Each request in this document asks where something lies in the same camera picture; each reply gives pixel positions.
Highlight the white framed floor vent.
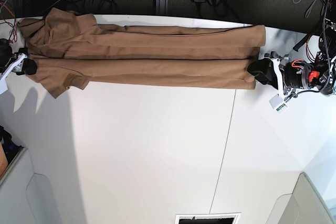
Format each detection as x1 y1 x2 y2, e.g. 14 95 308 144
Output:
174 213 241 224

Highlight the aluminium table leg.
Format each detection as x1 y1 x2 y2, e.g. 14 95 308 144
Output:
155 0 168 16

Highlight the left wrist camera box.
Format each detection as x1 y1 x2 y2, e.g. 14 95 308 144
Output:
269 94 288 114

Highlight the grey bin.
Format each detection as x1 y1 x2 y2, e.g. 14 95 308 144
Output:
266 172 335 224
1 148 63 223

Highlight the brown t-shirt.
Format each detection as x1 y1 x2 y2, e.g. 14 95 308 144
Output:
18 8 266 98

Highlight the grey bin right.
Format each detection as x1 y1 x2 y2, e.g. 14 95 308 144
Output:
266 172 335 224

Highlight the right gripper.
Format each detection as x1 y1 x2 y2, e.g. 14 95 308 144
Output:
1 48 37 78

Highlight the grey bin left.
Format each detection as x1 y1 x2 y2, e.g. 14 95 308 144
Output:
1 148 63 223

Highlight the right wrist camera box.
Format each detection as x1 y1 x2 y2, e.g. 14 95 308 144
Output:
0 78 8 94

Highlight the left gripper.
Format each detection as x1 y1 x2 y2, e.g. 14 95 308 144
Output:
247 51 328 102

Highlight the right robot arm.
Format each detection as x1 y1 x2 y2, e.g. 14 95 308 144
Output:
1 1 37 81

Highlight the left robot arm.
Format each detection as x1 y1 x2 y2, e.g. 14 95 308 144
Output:
247 0 335 108

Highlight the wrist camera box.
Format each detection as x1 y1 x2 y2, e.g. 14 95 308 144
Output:
0 78 8 94
269 94 288 114

